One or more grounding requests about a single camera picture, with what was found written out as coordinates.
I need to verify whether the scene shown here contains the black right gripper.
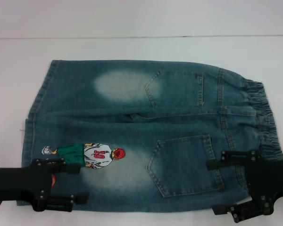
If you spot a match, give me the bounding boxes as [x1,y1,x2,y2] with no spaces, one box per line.
[206,150,283,223]

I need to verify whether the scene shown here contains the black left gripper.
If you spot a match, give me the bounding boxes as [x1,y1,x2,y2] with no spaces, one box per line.
[0,158,90,211]

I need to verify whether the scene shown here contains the blue denim shorts with embroidery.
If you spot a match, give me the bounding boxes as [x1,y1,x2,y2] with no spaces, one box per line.
[18,59,283,214]

